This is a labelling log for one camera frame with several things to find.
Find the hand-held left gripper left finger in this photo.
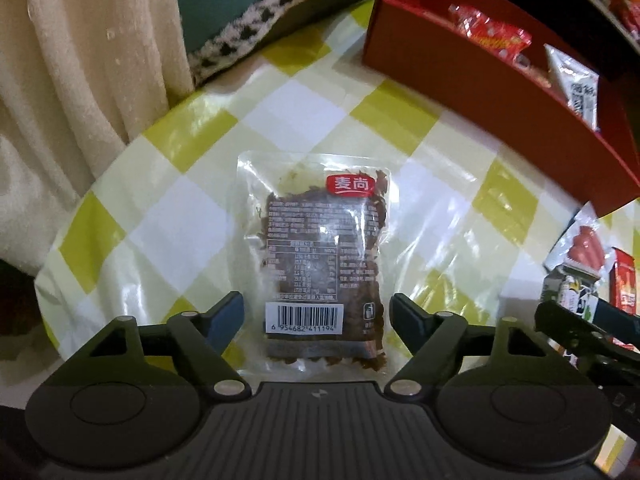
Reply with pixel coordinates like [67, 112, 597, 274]
[45, 291, 251, 404]

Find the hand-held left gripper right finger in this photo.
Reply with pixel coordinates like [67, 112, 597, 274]
[385, 292, 566, 397]

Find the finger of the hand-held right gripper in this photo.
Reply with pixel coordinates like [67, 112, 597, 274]
[534, 301, 640, 366]
[592, 299, 640, 346]

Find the green white packet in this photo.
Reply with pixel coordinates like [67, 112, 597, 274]
[542, 267, 601, 322]

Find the clear dark meat packet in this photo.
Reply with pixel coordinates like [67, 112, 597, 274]
[236, 150, 393, 373]

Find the red cardboard box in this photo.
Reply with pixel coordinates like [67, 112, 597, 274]
[361, 0, 640, 218]

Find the red crown-print packet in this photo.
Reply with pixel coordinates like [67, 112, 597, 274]
[607, 247, 640, 313]

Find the clear sausage packet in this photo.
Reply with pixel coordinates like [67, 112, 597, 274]
[542, 205, 618, 281]

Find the yellow white checkered tablecloth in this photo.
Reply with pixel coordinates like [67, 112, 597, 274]
[32, 0, 640, 461]

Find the white grey-print packet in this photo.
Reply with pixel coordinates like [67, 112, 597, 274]
[544, 44, 601, 131]

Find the cream curtain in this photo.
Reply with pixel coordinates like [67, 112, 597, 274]
[0, 0, 196, 281]

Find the red yellow-print packet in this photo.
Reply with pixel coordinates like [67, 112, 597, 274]
[447, 4, 533, 63]

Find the teal houndstooth-trimmed cushion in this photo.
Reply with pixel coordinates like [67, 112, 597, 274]
[172, 0, 416, 86]

